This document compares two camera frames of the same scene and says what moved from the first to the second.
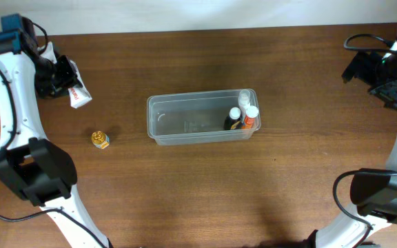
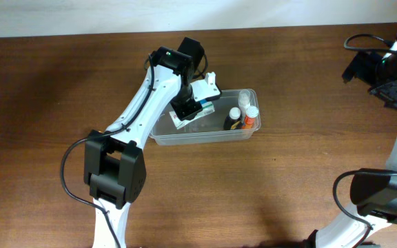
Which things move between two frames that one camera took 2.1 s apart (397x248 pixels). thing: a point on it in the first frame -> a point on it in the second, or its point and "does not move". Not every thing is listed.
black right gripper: [386, 91] does not move
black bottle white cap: [233, 121] does not move
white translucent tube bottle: [244, 101] does not move
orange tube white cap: [251, 112] does not move
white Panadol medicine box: [80, 95] -> [208, 108]
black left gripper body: [65, 71] -> [187, 110]
